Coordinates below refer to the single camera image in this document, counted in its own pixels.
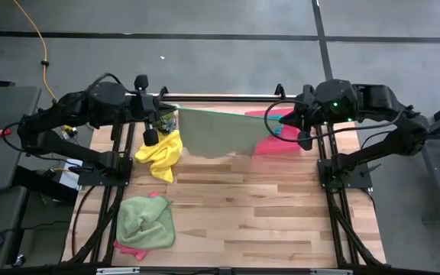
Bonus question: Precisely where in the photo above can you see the teal microfiber towel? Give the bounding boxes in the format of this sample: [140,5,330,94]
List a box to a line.
[267,113,284,135]

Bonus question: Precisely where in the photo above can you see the yellow power cable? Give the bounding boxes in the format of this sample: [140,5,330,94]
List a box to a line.
[12,0,79,141]

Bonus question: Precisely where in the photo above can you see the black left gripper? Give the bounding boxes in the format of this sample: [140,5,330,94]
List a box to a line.
[130,74,178,147]

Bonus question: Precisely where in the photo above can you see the green microfiber towel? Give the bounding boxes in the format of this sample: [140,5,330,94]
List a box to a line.
[115,195,176,250]
[176,106,284,160]

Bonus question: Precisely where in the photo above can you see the pink plastic bin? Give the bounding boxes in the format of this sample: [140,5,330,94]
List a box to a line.
[244,108,302,156]

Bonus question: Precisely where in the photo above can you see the yellow microfiber towel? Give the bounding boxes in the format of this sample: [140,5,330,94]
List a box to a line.
[134,129,184,184]

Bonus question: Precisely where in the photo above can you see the white paper sheet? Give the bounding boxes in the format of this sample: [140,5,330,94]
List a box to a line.
[58,158,83,190]

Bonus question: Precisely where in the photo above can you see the black equipment stand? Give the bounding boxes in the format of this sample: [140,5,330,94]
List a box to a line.
[11,163,79,205]

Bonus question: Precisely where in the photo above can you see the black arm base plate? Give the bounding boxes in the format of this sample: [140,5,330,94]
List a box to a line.
[77,156,134,188]
[317,158,374,190]

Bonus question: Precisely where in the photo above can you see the black aluminium table frame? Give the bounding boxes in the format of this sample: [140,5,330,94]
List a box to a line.
[63,83,387,275]

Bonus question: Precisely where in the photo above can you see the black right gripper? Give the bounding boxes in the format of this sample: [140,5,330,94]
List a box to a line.
[280,84,320,150]

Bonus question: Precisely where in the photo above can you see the pink microfiber towel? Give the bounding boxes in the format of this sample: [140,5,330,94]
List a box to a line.
[112,192,160,262]

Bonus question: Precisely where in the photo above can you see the potted succulent plant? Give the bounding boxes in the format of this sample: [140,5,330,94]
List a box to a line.
[154,111,178,134]

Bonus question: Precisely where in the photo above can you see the grey side table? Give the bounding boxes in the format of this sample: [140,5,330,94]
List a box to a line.
[0,86,42,192]

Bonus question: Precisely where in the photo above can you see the silver aluminium bracket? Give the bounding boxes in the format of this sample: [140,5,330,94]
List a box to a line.
[96,267,141,275]
[310,269,353,275]

